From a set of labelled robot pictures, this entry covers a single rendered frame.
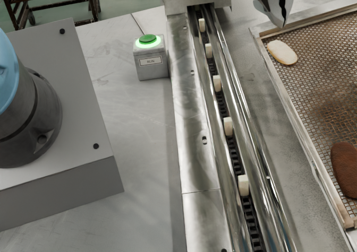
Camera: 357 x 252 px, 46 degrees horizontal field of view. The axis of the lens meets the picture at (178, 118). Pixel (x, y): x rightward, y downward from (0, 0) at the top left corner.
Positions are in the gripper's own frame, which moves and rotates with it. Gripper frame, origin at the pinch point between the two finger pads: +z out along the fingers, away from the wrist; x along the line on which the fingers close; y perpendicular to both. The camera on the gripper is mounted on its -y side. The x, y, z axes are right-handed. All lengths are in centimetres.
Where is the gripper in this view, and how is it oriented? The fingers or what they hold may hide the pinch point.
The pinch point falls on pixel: (283, 22)
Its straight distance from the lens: 81.3
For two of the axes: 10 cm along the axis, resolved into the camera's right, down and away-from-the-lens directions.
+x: -8.1, 5.3, -2.7
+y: -5.1, -3.8, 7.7
